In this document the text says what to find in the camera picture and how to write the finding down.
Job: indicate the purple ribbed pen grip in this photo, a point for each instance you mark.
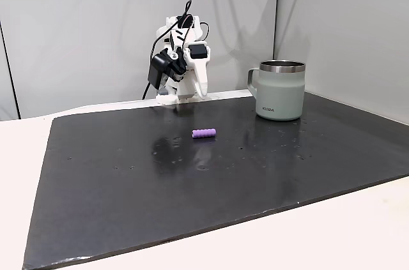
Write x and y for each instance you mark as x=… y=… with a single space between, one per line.
x=204 y=133

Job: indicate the grey-green mug steel rim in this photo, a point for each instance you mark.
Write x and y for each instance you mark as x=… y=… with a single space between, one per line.
x=280 y=94

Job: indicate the black table mat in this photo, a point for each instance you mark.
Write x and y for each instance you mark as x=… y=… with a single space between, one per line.
x=159 y=203

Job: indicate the black camera box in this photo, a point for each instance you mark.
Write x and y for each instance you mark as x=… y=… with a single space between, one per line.
x=158 y=70

